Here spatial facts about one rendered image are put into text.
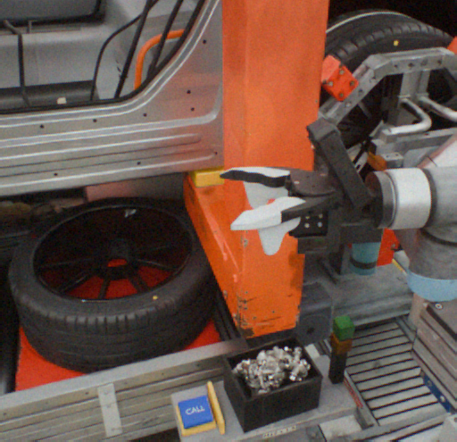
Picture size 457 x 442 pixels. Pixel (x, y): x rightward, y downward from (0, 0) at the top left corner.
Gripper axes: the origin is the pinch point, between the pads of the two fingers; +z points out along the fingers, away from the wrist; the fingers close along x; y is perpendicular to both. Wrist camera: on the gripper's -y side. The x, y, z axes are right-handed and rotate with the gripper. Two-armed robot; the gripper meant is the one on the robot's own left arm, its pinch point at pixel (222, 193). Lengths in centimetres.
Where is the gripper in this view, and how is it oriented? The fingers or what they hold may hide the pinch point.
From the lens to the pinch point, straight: 63.8
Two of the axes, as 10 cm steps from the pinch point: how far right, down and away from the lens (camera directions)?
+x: -1.0, -4.3, 9.0
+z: -9.9, 0.6, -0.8
